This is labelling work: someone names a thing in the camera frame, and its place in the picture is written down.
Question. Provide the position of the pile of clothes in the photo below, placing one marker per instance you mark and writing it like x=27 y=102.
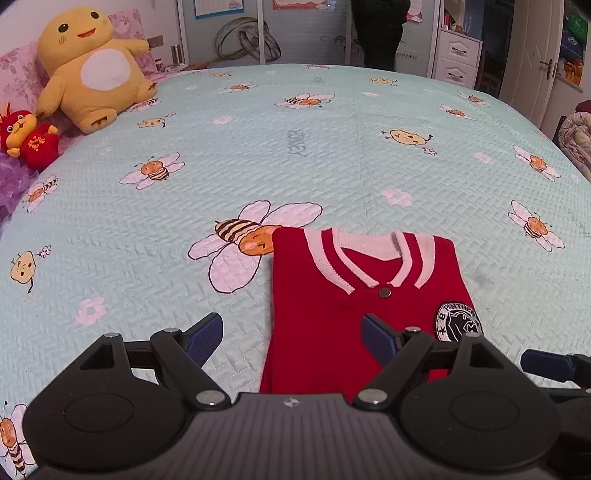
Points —
x=577 y=138

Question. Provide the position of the blue bag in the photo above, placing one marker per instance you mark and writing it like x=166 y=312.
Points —
x=569 y=46

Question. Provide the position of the red plush toy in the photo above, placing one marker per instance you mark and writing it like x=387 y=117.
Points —
x=27 y=138

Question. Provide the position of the pink floral pillow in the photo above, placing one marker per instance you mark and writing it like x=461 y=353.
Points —
x=18 y=78

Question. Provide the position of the pink-bordered paper poster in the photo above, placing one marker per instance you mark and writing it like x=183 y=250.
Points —
x=414 y=10

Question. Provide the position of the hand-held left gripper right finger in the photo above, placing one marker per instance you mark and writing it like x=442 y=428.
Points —
x=378 y=339

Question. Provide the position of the red knit sweater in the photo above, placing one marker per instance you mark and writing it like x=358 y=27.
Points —
x=323 y=314

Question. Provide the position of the white room door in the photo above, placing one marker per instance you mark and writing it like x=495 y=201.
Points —
x=526 y=60

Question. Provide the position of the blue-bordered paper poster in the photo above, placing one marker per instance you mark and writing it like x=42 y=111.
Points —
x=219 y=7

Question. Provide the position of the orange-bordered paper poster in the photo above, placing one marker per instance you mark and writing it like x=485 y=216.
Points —
x=300 y=3

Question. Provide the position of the yellow plush toy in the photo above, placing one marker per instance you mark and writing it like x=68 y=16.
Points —
x=92 y=69

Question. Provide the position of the green bag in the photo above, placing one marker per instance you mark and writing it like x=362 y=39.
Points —
x=577 y=27

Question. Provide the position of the steel thermos flask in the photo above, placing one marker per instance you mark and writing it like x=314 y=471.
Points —
x=176 y=54

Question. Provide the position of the white drawer cabinet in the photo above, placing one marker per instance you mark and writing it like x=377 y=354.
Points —
x=457 y=60

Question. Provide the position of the white wardrobe with glass doors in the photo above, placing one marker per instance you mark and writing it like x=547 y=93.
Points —
x=300 y=37

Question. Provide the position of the mint bee-print bedspread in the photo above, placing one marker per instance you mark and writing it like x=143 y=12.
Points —
x=300 y=161

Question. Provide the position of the orange packages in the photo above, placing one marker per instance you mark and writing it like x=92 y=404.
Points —
x=573 y=71

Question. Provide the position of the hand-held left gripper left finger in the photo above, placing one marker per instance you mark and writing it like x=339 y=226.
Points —
x=205 y=339

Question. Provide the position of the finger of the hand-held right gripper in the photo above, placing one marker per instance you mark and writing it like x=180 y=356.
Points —
x=549 y=363

